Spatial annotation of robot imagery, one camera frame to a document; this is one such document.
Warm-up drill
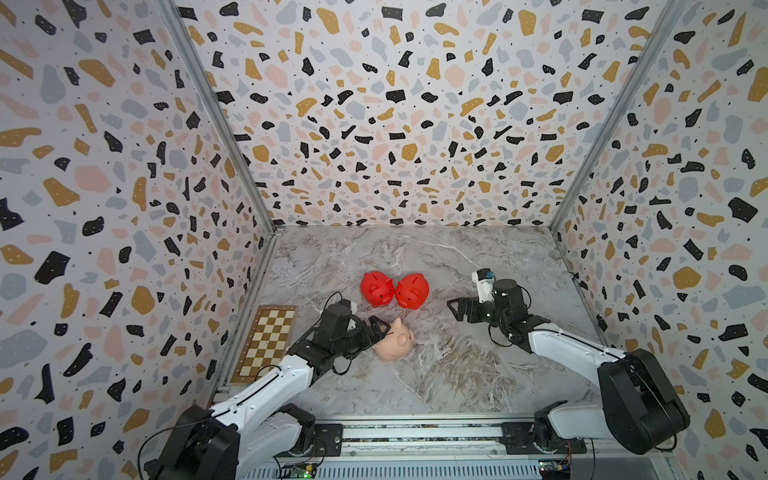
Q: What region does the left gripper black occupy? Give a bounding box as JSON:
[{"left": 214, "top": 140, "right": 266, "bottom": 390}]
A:
[{"left": 332, "top": 315, "right": 392, "bottom": 360}]

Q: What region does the pink piggy bank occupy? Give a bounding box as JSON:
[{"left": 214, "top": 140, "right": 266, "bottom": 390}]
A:
[{"left": 373, "top": 318, "right": 414, "bottom": 362}]

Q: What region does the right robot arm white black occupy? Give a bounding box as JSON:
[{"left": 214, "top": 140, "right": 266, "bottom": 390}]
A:
[{"left": 446, "top": 269, "right": 690, "bottom": 455}]

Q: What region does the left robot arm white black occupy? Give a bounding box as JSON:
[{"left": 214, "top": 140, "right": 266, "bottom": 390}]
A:
[{"left": 139, "top": 299, "right": 392, "bottom": 479}]

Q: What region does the wooden chessboard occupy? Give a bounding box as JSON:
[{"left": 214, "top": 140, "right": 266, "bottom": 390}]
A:
[{"left": 230, "top": 305, "right": 297, "bottom": 385}]

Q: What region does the left circuit board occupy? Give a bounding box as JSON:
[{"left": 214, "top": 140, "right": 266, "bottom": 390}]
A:
[{"left": 279, "top": 463, "right": 318, "bottom": 480}]

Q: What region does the circuit board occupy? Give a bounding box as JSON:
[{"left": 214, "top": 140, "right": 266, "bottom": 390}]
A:
[
  {"left": 279, "top": 463, "right": 318, "bottom": 480},
  {"left": 538, "top": 460, "right": 571, "bottom": 480}
]

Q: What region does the right circuit board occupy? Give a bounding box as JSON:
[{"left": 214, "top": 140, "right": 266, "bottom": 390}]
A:
[{"left": 538, "top": 460, "right": 571, "bottom": 480}]

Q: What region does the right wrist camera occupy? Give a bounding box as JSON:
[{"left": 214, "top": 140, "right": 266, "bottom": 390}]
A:
[{"left": 472, "top": 268, "right": 495, "bottom": 303}]

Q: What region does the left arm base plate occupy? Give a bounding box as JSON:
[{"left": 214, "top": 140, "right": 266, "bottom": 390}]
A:
[{"left": 287, "top": 423, "right": 344, "bottom": 457}]

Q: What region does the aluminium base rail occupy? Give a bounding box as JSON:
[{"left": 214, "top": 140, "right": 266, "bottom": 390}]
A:
[{"left": 247, "top": 413, "right": 684, "bottom": 479}]

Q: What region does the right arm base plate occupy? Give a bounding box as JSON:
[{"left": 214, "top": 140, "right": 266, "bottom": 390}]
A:
[{"left": 499, "top": 420, "right": 588, "bottom": 456}]

